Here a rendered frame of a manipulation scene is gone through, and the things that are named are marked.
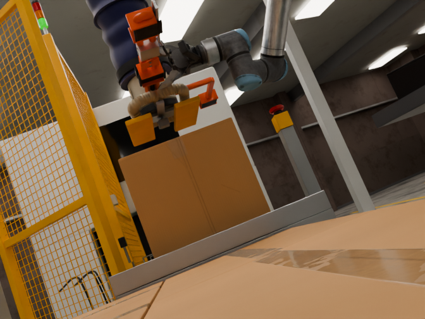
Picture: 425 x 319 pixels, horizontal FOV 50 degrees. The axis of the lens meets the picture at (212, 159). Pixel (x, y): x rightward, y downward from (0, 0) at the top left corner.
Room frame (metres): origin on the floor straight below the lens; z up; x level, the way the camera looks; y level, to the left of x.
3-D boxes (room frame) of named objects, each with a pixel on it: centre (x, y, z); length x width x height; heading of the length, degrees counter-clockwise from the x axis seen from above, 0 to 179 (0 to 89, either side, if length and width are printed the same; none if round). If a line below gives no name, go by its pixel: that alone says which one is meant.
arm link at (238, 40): (1.59, -0.22, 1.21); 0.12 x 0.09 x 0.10; 99
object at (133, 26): (1.20, 0.04, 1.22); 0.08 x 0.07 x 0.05; 9
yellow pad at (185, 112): (1.81, 0.03, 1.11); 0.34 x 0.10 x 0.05; 9
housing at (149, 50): (1.34, 0.06, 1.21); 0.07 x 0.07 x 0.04; 9
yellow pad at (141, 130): (1.78, 0.22, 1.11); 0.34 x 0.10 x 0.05; 9
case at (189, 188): (1.77, 0.12, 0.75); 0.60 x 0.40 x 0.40; 7
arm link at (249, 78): (1.60, -0.23, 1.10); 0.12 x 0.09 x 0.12; 129
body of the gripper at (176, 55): (1.57, -0.05, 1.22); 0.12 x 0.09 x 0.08; 99
